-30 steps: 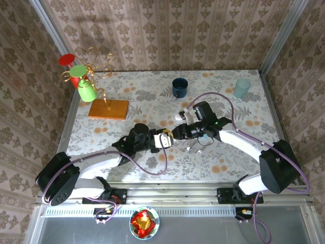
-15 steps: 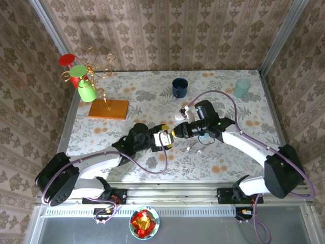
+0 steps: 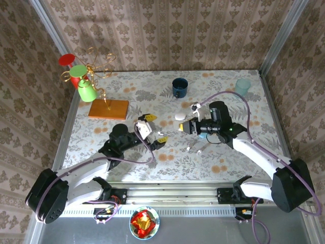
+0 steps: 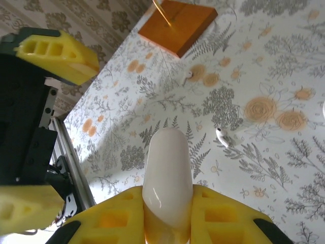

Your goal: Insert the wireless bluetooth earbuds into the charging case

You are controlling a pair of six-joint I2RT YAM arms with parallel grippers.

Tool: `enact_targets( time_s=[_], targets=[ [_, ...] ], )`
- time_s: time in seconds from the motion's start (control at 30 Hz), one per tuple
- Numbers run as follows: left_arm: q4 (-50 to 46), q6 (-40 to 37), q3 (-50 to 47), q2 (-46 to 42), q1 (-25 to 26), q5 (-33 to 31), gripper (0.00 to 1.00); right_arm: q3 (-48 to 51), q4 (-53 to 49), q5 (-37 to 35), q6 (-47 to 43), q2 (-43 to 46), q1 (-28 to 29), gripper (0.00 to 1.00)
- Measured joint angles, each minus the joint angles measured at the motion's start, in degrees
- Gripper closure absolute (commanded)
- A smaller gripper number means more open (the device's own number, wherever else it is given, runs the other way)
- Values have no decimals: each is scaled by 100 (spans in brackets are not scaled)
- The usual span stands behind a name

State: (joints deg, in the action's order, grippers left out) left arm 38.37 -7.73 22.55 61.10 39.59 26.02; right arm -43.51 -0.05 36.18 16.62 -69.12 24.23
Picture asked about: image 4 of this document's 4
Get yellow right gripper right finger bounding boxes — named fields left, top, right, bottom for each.
left=189, top=184, right=294, bottom=244

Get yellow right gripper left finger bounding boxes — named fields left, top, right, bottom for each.
left=48, top=186, right=146, bottom=244

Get white wireless earbud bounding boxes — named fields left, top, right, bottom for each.
left=215, top=128, right=236, bottom=148
left=181, top=71, right=194, bottom=85

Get aluminium front rail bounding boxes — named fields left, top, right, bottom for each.
left=49, top=116, right=96, bottom=213

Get gold wire stand wooden base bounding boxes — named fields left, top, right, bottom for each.
left=138, top=0, right=218, bottom=58

